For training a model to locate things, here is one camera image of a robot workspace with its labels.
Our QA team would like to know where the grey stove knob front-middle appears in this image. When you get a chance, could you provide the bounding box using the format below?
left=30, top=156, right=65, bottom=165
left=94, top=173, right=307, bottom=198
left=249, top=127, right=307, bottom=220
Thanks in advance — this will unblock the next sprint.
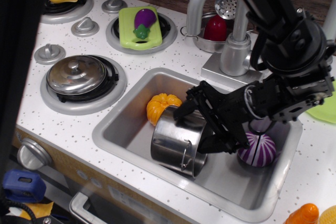
left=34, top=44, right=66, bottom=65

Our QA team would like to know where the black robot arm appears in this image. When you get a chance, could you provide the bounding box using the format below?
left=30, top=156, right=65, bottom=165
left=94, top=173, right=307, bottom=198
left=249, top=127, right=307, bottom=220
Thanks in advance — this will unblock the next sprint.
left=173, top=0, right=335, bottom=154

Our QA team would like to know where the stainless steel sink basin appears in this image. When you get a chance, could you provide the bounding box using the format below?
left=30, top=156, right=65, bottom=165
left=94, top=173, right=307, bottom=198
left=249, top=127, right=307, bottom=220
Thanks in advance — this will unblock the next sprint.
left=92, top=68, right=302, bottom=222

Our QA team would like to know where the black cable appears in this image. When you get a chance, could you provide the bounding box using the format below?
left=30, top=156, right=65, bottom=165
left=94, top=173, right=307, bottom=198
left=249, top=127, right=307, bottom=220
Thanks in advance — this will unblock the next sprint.
left=1, top=198, right=37, bottom=224

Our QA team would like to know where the green toy plate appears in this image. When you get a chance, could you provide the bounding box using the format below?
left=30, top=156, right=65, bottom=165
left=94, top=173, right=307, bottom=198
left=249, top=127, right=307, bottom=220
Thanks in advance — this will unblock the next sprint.
left=306, top=91, right=336, bottom=124

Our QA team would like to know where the purple striped toy onion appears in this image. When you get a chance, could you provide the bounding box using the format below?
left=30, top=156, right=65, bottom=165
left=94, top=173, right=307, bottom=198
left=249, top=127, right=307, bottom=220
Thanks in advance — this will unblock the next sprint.
left=237, top=132, right=276, bottom=167

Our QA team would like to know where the yellow mesh toy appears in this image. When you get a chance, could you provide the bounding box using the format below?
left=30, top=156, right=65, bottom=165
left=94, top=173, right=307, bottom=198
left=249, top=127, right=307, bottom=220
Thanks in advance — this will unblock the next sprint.
left=318, top=206, right=336, bottom=224

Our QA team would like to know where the blue clamp tool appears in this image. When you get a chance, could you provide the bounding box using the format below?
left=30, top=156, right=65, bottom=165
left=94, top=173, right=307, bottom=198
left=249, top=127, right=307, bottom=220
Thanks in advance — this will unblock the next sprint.
left=2, top=169, right=46, bottom=203

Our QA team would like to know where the orange toy carrot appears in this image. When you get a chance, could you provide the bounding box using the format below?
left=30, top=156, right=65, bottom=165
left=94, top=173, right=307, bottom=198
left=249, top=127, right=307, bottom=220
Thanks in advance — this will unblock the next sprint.
left=284, top=203, right=319, bottom=224

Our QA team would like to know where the steel pot lid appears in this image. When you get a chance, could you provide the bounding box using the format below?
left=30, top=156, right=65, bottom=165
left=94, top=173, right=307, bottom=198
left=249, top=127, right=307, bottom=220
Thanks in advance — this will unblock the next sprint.
left=47, top=55, right=107, bottom=95

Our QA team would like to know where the grey vertical pole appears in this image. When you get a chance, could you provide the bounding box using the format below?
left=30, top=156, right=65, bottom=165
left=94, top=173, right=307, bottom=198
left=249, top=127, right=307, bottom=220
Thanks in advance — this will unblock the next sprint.
left=322, top=0, right=336, bottom=40

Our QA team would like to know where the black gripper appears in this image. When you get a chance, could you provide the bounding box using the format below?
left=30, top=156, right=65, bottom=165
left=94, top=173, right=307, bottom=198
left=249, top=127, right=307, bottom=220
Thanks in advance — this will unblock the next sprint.
left=173, top=81, right=255, bottom=154

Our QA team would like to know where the small steel bowl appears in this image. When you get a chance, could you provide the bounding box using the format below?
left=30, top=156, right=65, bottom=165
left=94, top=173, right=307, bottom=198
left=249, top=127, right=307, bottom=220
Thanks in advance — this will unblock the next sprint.
left=180, top=12, right=235, bottom=53

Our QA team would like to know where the red toy in steel bowl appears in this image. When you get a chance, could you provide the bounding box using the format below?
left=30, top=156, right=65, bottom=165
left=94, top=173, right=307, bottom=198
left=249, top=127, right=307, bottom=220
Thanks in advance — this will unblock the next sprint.
left=204, top=15, right=227, bottom=42

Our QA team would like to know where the stainless steel pot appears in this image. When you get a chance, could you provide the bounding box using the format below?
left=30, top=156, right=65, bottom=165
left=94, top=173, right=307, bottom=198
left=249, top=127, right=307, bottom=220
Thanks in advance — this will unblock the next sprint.
left=151, top=106, right=213, bottom=178

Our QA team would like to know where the green toy cutting board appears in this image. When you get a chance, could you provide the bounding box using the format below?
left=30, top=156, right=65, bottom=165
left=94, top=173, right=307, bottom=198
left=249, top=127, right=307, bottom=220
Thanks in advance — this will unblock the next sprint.
left=119, top=6, right=163, bottom=51

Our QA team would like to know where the silver toy faucet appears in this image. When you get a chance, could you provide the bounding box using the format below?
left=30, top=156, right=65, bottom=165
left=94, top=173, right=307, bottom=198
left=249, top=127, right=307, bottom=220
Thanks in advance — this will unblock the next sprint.
left=186, top=0, right=265, bottom=88

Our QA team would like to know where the purple toy eggplant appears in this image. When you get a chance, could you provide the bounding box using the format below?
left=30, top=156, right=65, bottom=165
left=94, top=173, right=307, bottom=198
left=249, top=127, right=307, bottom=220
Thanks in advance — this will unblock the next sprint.
left=133, top=8, right=157, bottom=39

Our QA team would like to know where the silver strainer ladle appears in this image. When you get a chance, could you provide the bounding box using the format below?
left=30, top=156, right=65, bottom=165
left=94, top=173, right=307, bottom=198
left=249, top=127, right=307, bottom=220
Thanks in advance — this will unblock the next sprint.
left=215, top=0, right=238, bottom=20

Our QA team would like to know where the silver oven door handle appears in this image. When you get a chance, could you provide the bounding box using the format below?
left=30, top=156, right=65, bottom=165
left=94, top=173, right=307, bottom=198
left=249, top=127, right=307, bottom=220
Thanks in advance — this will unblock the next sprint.
left=69, top=192, right=107, bottom=224

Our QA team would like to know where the grey stove knob back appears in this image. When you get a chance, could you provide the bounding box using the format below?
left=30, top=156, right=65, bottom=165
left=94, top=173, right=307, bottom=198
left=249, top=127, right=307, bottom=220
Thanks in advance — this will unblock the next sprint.
left=101, top=0, right=127, bottom=14

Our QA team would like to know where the grey stove knob middle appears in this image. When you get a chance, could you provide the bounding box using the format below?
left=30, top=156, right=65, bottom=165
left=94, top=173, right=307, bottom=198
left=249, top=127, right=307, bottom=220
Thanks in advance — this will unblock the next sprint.
left=71, top=17, right=99, bottom=37

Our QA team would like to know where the silver oven dial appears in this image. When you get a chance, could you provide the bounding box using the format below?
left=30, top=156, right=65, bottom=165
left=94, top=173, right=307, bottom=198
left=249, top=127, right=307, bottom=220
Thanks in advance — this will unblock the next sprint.
left=17, top=138, right=53, bottom=170

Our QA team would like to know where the orange toy pumpkin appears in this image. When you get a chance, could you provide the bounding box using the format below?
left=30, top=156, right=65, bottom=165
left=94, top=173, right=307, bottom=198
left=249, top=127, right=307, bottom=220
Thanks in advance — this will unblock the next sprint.
left=146, top=93, right=182, bottom=126

